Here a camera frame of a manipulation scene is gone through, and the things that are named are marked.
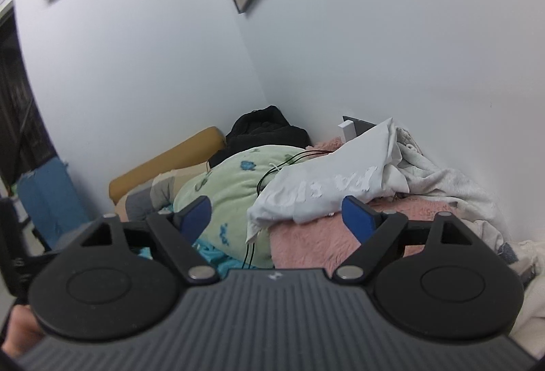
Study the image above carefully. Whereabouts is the blue covered chair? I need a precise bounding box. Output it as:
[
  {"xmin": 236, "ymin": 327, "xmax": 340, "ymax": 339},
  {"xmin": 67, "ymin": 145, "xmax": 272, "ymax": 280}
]
[{"xmin": 17, "ymin": 157, "xmax": 91, "ymax": 248}]

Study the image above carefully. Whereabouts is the black clothing pile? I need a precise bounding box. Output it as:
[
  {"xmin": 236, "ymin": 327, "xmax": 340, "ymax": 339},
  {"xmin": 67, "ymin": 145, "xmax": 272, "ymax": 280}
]
[{"xmin": 208, "ymin": 106, "xmax": 311, "ymax": 167}]

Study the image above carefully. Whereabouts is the white t-shirt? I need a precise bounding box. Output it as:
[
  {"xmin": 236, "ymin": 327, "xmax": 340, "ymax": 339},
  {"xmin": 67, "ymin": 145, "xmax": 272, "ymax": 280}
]
[{"xmin": 247, "ymin": 118, "xmax": 408, "ymax": 243}]

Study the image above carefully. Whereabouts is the teal patterned bed sheet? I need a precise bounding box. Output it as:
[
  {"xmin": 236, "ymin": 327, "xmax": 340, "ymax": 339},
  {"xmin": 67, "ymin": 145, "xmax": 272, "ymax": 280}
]
[{"xmin": 136, "ymin": 202, "xmax": 239, "ymax": 280}]

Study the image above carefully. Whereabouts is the white wall charger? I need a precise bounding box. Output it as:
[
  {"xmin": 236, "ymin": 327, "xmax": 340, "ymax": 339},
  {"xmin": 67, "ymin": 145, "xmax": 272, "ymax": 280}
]
[{"xmin": 338, "ymin": 119, "xmax": 357, "ymax": 142}]

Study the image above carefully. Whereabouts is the green fleece blanket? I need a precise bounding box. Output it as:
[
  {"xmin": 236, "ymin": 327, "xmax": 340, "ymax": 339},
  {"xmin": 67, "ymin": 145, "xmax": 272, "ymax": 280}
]
[{"xmin": 173, "ymin": 145, "xmax": 312, "ymax": 269}]

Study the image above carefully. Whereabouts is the left hand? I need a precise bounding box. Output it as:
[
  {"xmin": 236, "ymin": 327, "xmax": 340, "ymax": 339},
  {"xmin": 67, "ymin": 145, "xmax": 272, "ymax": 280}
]
[{"xmin": 1, "ymin": 305, "xmax": 45, "ymax": 358}]

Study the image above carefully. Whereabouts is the pink fluffy blanket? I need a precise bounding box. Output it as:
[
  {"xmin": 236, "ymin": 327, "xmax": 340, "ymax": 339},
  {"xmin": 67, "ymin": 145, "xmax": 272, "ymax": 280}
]
[{"xmin": 268, "ymin": 136, "xmax": 466, "ymax": 270}]

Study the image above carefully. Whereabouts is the black cable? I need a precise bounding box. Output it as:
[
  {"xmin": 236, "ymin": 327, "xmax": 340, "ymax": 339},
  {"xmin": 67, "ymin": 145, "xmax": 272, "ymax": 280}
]
[{"xmin": 240, "ymin": 148, "xmax": 337, "ymax": 270}]

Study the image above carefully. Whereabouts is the striped pillow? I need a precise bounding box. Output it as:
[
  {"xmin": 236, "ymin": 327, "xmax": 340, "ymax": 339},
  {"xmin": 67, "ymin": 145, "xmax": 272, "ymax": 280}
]
[{"xmin": 114, "ymin": 163, "xmax": 209, "ymax": 222}]

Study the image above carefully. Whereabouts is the tan headboard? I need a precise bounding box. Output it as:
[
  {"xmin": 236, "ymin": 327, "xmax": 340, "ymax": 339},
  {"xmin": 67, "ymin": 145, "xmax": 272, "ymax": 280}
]
[{"xmin": 109, "ymin": 127, "xmax": 225, "ymax": 204}]

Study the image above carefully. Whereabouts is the cream crumpled clothing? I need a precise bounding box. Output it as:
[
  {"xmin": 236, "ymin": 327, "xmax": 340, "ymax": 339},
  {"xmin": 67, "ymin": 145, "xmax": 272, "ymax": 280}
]
[{"xmin": 396, "ymin": 127, "xmax": 544, "ymax": 359}]

